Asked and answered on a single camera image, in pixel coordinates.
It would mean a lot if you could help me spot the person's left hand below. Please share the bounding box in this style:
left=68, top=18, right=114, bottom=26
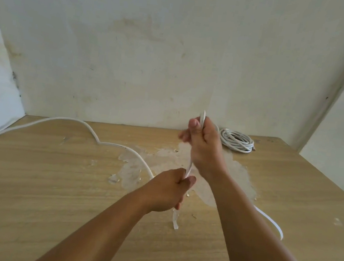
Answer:
left=135, top=163, right=198, bottom=217

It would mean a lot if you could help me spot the person's right forearm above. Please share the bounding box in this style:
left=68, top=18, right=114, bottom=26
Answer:
left=196, top=167, right=344, bottom=261

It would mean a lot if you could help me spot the coiled white cable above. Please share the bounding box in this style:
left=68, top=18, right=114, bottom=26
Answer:
left=213, top=125, right=257, bottom=154

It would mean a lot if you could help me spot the person's left forearm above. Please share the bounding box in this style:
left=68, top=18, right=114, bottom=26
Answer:
left=31, top=179, right=153, bottom=261

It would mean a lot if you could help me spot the long white cable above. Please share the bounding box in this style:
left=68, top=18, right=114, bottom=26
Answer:
left=0, top=87, right=297, bottom=243

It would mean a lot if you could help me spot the person's right hand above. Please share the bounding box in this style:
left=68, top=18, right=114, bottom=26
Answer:
left=174, top=114, right=234, bottom=184

